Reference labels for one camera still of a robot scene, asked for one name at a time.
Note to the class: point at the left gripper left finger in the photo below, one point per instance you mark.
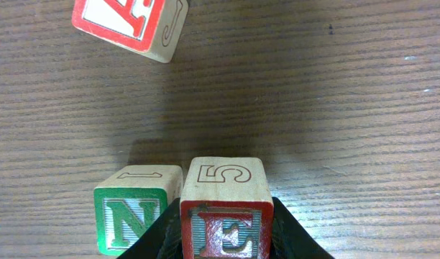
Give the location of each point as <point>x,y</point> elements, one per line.
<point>163,240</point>

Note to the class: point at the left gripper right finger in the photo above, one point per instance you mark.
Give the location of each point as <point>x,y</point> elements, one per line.
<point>290,240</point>

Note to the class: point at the green N block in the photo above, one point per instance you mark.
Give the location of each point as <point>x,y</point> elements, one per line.
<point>129,201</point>

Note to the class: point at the red E block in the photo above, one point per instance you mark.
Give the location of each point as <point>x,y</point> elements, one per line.
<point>226,209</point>

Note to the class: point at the red A block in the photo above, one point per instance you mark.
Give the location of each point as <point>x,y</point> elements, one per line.
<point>150,28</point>

